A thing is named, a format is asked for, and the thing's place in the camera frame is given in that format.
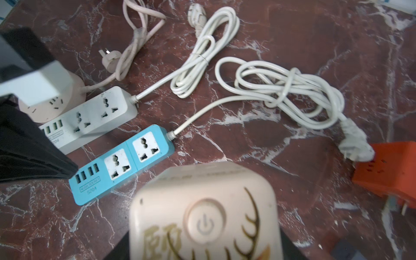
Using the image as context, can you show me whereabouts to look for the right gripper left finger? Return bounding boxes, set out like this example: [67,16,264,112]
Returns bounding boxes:
[104,232,130,260]

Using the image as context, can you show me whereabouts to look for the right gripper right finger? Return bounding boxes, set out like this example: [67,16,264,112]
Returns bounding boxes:
[280,229,308,260]

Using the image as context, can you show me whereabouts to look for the teal strip coiled cable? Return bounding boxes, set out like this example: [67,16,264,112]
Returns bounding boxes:
[166,56,375,162]

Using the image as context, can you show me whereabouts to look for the red plug adapter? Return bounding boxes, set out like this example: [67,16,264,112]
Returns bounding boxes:
[352,141,416,212]

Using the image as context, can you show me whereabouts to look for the dark grey plug adapter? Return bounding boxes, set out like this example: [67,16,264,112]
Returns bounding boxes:
[330,239,367,260]

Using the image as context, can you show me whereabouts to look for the round pink power socket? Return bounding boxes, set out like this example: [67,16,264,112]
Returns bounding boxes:
[18,72,86,124]

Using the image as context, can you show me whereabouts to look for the teal power strip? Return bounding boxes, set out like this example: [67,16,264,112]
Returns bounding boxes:
[69,125,174,206]

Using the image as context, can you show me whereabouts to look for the white power strip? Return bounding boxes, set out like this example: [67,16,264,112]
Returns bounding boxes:
[39,86,138,154]

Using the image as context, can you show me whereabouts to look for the white strip coiled cable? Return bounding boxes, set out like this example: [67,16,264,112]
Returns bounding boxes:
[129,3,241,105]

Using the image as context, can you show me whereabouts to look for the peach plug adapter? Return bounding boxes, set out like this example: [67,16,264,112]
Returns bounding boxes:
[129,161,283,260]

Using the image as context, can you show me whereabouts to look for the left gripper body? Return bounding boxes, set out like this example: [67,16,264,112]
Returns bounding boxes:
[1,97,78,183]

